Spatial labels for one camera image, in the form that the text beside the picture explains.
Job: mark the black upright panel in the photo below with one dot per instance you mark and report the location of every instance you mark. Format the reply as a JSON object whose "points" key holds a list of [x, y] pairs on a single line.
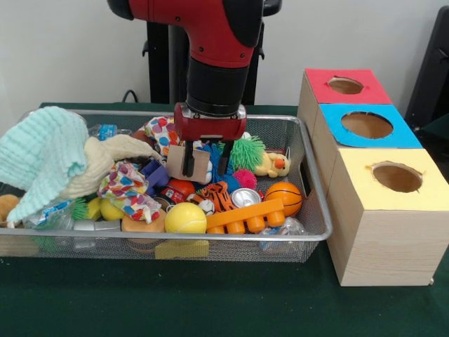
{"points": [[431, 70]]}

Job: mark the wooden three-hole box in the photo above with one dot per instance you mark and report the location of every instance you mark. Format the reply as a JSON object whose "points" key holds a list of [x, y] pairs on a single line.
{"points": [[386, 245]]}

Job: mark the polka dot cloth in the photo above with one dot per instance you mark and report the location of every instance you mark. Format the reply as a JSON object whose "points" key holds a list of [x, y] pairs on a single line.
{"points": [[159, 133]]}

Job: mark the tiger plush toy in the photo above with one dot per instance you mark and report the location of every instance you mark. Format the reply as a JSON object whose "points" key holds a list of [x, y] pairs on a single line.
{"points": [[217, 198]]}

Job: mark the green spiky ball toy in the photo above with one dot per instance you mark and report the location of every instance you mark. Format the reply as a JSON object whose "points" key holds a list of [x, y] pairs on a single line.
{"points": [[249, 151]]}

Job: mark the cream white cloth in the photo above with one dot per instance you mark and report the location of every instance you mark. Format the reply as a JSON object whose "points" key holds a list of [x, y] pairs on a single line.
{"points": [[119, 147]]}

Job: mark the silver mesh bin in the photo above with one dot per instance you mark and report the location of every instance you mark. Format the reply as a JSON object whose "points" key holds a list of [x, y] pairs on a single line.
{"points": [[305, 158]]}

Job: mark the dark green side tablecloth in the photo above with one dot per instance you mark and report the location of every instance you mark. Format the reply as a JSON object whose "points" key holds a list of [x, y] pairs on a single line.
{"points": [[438, 128]]}

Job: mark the beige cardboard block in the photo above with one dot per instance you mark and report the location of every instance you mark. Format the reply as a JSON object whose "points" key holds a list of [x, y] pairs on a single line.
{"points": [[175, 163]]}

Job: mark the orange toy block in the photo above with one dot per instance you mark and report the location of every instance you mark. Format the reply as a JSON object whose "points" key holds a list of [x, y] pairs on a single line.
{"points": [[245, 212]]}

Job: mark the orange toy basketball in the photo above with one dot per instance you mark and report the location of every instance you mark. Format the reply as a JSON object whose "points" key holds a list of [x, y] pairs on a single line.
{"points": [[284, 196]]}

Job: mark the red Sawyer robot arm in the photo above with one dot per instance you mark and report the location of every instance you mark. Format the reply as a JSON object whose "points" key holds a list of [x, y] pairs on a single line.
{"points": [[217, 35]]}

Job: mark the yellow duck plush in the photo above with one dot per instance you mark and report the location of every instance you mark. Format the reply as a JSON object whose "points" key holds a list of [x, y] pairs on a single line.
{"points": [[271, 165]]}

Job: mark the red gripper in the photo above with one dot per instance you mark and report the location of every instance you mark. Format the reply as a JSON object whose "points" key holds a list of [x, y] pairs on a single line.
{"points": [[210, 130]]}

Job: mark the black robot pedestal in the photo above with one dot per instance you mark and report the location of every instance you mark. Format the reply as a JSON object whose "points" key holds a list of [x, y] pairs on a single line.
{"points": [[158, 63]]}

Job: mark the yellow ball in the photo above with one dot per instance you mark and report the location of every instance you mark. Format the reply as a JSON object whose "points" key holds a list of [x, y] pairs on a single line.
{"points": [[186, 218]]}

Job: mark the mint green cloth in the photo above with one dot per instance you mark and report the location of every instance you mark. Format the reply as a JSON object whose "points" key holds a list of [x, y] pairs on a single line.
{"points": [[38, 147]]}

